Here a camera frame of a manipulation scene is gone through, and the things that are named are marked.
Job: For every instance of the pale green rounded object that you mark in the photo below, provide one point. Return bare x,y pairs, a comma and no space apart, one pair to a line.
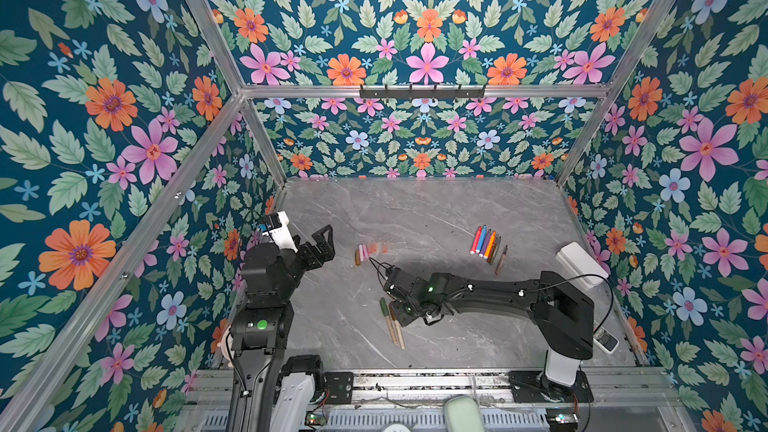
463,414

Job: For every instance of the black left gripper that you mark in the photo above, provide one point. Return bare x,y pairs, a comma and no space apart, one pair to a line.
316,260

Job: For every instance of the purple marker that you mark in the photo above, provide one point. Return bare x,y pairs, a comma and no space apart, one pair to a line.
485,243

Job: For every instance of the orange marker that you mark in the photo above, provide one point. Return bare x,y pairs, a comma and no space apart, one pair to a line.
488,249

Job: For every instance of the blue marker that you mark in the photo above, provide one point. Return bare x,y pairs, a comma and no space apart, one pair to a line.
481,240

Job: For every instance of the pink highlighter marker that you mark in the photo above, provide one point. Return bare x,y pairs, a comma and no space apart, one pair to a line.
476,239

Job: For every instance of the black wall hook rail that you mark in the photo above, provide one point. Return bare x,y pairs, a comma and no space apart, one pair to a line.
409,92

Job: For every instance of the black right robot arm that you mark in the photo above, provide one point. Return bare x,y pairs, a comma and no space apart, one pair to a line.
563,314

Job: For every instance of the green cap beige pen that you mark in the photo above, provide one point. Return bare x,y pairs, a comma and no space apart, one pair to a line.
386,314

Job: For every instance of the brown cap beige pen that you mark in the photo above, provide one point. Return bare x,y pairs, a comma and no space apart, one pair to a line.
397,328

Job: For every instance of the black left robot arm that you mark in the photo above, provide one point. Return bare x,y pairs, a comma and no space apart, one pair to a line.
273,392

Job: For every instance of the white rectangular box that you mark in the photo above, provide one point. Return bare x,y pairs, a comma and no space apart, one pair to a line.
582,266

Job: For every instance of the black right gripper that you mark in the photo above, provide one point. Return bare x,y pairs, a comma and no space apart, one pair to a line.
402,319

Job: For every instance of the beige round alarm clock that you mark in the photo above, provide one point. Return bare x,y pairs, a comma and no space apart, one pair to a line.
225,348

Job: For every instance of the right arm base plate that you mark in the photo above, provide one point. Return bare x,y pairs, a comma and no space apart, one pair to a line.
531,386

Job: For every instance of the brown pen clear grip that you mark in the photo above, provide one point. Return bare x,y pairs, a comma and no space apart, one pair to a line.
493,251

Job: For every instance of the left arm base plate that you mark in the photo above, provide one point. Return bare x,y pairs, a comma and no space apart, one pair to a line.
340,387

